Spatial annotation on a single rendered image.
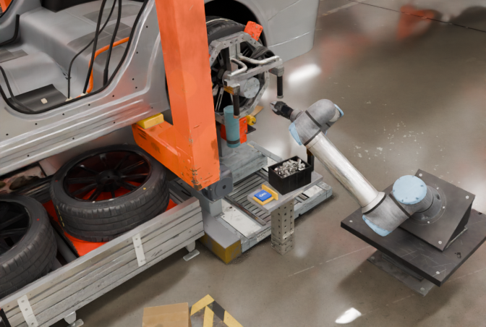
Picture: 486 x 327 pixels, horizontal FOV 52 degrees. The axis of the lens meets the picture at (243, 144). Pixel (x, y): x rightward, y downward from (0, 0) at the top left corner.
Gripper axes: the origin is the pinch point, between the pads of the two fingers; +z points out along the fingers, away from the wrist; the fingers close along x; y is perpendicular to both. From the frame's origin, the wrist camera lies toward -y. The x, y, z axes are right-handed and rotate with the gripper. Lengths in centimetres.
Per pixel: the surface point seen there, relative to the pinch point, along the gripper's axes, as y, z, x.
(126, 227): -64, -9, -100
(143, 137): -58, 24, -56
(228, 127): -26.5, -3.5, -26.4
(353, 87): 157, 58, 62
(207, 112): -71, -30, -24
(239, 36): -45, 7, 23
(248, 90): -31.6, -7.6, -1.8
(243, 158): 17.3, 13.0, -40.3
